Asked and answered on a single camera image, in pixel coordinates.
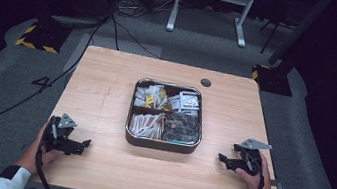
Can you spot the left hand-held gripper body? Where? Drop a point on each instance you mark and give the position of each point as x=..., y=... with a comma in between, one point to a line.
x=58, y=138

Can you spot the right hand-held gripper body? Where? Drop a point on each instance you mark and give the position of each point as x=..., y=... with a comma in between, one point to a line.
x=252, y=159

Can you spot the brown four-compartment box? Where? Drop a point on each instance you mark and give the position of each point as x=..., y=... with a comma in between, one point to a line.
x=162, y=145

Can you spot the clear lid with gold knob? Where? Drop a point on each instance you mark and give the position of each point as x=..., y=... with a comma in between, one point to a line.
x=168, y=107

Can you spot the person's right hand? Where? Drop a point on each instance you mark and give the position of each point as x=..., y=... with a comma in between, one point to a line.
x=259, y=185

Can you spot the person's left hand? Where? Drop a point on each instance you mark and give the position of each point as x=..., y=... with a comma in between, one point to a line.
x=33, y=155

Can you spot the grey tape strip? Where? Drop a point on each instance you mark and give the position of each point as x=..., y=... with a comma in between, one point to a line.
x=277, y=184

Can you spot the pile of dark packets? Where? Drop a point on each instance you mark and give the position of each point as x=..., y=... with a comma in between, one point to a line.
x=182, y=128

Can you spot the pile of white brown stick packets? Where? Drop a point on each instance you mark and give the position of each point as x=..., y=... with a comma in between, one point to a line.
x=146, y=125

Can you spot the pile of white dark-print sachets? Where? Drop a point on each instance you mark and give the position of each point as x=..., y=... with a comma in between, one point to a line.
x=187, y=102

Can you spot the pile of white yellow packets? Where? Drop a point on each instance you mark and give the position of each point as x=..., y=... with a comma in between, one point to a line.
x=150, y=98

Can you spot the black yellow striped stand base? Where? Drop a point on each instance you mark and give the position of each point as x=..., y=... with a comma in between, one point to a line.
x=271, y=79
x=42, y=36

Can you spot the dark slanted stand pole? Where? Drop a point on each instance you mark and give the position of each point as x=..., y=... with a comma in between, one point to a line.
x=300, y=30

